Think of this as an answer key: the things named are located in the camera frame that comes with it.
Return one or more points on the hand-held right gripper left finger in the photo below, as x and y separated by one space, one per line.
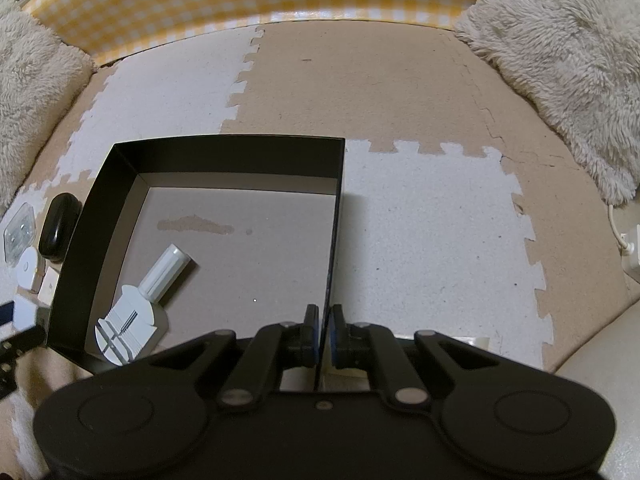
315 345

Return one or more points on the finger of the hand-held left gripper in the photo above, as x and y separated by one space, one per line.
5 315
22 342

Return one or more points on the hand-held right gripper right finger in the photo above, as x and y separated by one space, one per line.
334 350

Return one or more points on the white plug adapter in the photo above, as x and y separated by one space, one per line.
24 312

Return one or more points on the pink lip gloss tube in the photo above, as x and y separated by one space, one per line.
48 287

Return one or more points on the white round tape measure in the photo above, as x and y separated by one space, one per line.
27 267

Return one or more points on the clear plastic case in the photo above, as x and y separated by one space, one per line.
19 232

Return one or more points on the black oval case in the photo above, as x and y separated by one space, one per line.
57 227

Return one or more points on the white watch link tool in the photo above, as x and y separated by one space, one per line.
130 320

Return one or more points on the black cardboard box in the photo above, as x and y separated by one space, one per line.
225 235

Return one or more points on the fluffy cream cushion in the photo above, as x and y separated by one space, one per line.
35 100
565 60

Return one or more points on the cream smooth cushion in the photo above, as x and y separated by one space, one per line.
600 360

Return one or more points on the white power strip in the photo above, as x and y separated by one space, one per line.
632 255

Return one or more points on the yellow checkered bumper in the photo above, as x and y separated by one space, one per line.
225 5

